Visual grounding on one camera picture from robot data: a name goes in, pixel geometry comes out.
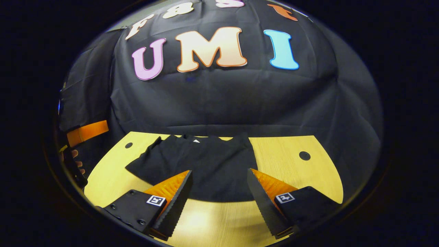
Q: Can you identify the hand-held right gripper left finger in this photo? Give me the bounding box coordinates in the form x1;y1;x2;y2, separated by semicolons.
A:
103;170;193;240

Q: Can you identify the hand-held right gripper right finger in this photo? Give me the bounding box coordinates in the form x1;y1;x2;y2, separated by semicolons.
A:
247;168;340;240

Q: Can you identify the black button shirt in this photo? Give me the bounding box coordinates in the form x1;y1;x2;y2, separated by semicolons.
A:
125;133;258;203

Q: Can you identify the black backdrop cloth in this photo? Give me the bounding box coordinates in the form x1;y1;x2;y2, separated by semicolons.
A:
57;0;384;203

